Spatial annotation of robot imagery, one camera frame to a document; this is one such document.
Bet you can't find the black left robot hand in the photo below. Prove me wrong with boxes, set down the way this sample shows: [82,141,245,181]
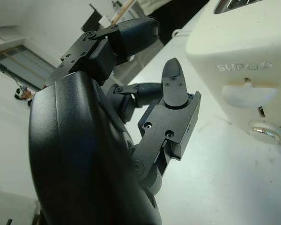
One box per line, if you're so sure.
[28,17,202,225]

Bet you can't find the white toaster power cord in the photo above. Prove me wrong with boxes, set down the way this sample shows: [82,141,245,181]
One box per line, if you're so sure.
[172,29,190,38]

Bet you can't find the glass window with frame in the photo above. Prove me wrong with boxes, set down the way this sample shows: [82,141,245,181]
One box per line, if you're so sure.
[0,44,56,91]

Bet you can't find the white two-slot toaster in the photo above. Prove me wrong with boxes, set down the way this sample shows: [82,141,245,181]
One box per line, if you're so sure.
[185,0,281,150]

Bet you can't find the chrome toaster dial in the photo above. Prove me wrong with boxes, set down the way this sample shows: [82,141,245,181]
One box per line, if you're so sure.
[248,119,281,144]

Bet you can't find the white toaster lever knob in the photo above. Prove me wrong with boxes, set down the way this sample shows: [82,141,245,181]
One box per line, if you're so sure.
[222,78,278,109]

